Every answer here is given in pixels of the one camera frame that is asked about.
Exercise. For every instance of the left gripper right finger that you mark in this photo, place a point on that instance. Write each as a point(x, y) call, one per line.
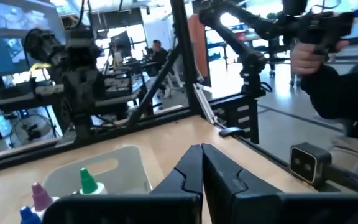
point(228, 199)

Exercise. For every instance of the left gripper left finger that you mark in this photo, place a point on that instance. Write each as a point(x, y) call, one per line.
point(179, 205)

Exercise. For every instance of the grey plastic bin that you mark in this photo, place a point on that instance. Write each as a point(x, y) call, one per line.
point(120, 180)

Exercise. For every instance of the large green food coloring bottle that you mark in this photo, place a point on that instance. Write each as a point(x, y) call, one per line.
point(87, 182)

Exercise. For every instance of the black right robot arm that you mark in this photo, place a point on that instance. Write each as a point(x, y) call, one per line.
point(79, 84)

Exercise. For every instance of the large purple food coloring bottle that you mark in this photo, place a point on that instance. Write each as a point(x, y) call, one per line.
point(40, 196)

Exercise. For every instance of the large blue food coloring bottle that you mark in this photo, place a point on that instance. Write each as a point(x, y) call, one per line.
point(28, 216)

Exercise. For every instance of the yellow tag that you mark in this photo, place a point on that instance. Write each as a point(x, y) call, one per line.
point(40, 65)

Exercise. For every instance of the large display screen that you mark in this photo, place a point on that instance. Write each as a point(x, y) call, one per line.
point(17, 25)

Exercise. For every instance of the black clamp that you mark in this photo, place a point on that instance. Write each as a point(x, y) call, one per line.
point(232, 132)

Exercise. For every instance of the black monitor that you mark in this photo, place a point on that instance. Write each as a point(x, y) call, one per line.
point(121, 43)

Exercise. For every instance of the floor fan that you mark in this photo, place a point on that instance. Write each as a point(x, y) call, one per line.
point(33, 132)

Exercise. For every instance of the orange panel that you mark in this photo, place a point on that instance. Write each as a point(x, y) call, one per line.
point(199, 46)

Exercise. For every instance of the person's hand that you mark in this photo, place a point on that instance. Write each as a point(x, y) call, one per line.
point(303, 59)

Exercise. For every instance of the table-level camera box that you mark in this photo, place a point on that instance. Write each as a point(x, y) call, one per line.
point(303, 163)

